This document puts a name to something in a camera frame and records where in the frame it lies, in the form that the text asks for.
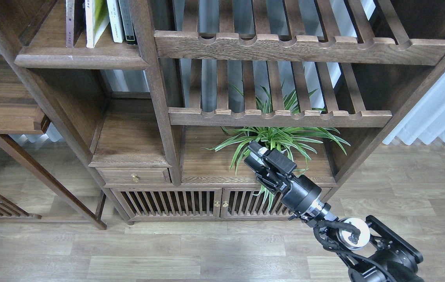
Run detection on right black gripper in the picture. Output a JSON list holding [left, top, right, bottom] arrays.
[[244, 141, 322, 216]]

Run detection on yellow green book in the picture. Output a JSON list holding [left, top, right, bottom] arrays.
[[85, 0, 110, 48]]

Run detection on maroon book white characters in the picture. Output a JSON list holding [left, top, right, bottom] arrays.
[[65, 0, 85, 48]]

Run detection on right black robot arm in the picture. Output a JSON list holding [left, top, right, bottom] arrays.
[[245, 141, 423, 282]]

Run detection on white plant pot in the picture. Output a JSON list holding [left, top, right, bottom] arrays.
[[249, 148, 264, 166]]

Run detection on green spider plant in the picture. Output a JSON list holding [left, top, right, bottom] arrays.
[[202, 86, 350, 211]]

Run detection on dark wooden bookshelf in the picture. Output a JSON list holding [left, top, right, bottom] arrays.
[[0, 0, 445, 224]]

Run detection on dark green upright book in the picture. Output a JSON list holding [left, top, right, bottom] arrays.
[[119, 0, 137, 45]]

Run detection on white upright book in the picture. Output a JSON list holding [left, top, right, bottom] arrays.
[[106, 0, 124, 43]]

